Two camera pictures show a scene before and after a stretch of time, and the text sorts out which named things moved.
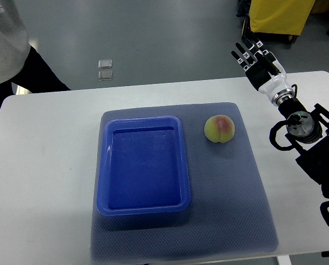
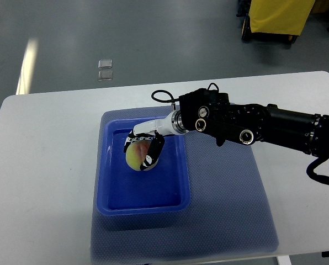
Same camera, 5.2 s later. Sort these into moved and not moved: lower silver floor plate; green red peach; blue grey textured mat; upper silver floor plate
Moved: green red peach
Not moved: lower silver floor plate; blue grey textured mat; upper silver floor plate
